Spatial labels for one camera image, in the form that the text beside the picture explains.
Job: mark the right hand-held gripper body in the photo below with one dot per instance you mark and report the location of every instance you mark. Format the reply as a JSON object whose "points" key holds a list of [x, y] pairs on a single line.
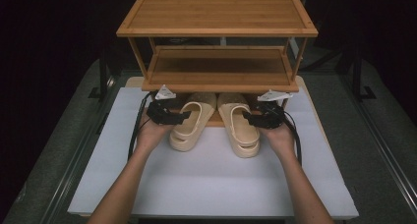
{"points": [[270, 117]]}

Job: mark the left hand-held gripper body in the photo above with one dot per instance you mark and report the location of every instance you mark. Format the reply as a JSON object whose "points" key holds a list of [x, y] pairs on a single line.
{"points": [[164, 116]]}

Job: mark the three-tier wooden shoe rack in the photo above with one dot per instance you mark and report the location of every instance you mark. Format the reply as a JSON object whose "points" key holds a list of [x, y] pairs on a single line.
{"points": [[216, 14]]}

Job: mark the person's right hand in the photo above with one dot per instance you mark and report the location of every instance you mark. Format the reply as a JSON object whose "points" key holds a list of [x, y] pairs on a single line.
{"points": [[278, 139]]}

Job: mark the cream clog shoe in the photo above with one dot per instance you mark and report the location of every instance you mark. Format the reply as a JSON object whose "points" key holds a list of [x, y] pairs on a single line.
{"points": [[242, 137], [191, 134]]}

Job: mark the black metal stand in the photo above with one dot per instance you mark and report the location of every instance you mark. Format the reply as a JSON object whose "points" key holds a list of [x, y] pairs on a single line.
{"points": [[103, 73], [359, 76]]}

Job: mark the grey metal rail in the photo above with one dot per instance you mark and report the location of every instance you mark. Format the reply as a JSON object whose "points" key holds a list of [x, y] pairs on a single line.
{"points": [[377, 132], [78, 158]]}

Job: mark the white table mat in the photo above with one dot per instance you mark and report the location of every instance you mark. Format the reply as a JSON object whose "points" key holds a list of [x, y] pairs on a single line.
{"points": [[213, 191]]}

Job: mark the person's left hand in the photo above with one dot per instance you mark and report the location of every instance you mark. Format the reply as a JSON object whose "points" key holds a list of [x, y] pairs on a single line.
{"points": [[152, 134]]}

